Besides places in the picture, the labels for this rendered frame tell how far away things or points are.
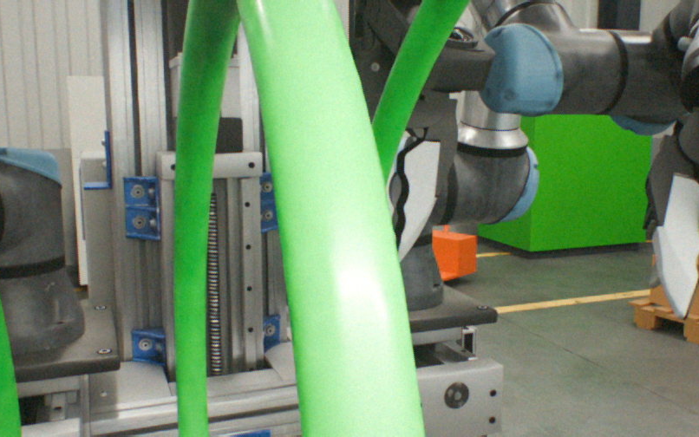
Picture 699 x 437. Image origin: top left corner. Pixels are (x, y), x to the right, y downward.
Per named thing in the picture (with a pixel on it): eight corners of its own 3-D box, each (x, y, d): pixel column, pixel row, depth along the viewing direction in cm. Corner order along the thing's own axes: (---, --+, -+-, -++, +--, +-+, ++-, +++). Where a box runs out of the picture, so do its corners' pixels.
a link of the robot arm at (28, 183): (88, 251, 87) (81, 140, 85) (0, 274, 74) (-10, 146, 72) (13, 244, 91) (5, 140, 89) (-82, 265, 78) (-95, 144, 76)
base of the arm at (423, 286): (326, 290, 107) (326, 225, 105) (415, 281, 112) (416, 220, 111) (362, 316, 93) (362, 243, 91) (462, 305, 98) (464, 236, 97)
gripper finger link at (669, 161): (704, 257, 43) (733, 155, 47) (715, 242, 41) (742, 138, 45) (627, 231, 44) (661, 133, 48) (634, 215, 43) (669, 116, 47)
